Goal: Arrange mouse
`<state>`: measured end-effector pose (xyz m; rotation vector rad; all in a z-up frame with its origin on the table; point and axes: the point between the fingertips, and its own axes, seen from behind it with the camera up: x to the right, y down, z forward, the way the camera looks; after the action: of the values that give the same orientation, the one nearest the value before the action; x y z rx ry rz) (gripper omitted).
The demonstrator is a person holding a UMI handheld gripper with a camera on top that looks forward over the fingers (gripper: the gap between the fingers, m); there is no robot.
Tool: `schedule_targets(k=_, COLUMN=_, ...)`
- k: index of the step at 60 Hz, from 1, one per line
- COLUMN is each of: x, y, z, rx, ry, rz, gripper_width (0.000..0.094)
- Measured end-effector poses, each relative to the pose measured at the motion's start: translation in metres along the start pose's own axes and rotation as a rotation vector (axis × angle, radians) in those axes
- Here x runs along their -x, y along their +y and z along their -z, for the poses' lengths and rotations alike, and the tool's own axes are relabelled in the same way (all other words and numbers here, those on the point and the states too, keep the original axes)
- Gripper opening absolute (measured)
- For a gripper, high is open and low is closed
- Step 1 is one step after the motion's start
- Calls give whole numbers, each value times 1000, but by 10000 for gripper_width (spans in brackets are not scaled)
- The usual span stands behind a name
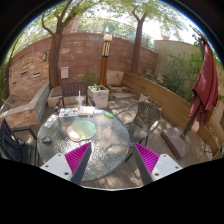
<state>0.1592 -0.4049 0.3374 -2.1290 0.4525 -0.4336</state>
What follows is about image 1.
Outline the concrete umbrella base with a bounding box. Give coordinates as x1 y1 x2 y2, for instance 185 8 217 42
160 125 203 160

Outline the left tree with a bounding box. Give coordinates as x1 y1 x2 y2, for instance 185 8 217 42
19 0 101 89

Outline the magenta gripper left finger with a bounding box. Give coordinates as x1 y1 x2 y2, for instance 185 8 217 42
41 143 92 185

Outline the folded red patio umbrella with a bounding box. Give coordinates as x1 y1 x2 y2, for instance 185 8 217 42
180 36 218 139

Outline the paper sheet on table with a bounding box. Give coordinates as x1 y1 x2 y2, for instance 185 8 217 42
44 115 58 128

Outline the dark grey computer mouse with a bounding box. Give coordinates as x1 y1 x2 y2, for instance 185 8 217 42
41 136 52 144

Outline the white utility box on wall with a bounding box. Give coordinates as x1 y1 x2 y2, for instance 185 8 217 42
60 67 69 79

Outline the wooden bench along wall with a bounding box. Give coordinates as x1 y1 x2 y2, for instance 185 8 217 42
122 72 224 154

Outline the right tree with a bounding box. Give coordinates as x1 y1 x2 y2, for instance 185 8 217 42
106 0 186 73

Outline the round glass patio table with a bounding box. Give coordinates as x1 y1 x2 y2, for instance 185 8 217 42
37 111 130 181

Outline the round green mouse pad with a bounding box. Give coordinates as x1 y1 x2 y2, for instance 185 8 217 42
71 120 96 141

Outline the colourful paint palette box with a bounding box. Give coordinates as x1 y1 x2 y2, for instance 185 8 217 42
59 108 78 117

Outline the green marker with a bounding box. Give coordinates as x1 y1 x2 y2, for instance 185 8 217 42
104 113 114 119

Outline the open book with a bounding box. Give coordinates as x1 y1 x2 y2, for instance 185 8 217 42
78 106 94 116

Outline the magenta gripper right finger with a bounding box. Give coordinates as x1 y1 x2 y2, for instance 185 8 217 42
133 143 182 185

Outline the wooden lamp post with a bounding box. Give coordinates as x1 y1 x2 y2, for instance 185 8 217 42
99 34 112 86

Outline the plastic cup with straw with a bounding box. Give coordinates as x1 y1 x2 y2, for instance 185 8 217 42
76 91 84 108

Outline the tree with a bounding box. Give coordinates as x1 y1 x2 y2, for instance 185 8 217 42
19 0 101 89
106 0 186 73

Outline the wicker metal chair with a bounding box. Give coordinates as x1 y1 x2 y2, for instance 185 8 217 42
115 101 161 145

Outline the white square planter with plant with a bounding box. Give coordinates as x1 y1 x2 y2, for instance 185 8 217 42
88 85 109 108

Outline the dark wooden slat chair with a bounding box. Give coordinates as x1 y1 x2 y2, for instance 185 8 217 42
54 81 95 111

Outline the black chair on left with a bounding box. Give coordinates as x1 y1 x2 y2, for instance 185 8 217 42
0 119 37 165

